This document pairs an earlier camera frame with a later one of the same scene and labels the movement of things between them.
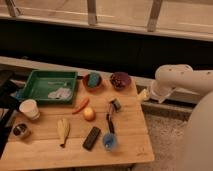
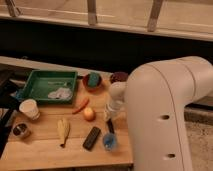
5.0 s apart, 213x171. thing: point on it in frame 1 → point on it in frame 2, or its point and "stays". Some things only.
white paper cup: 29,108 stays
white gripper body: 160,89 → 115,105
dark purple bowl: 120,80 stays
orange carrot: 82,106 stays
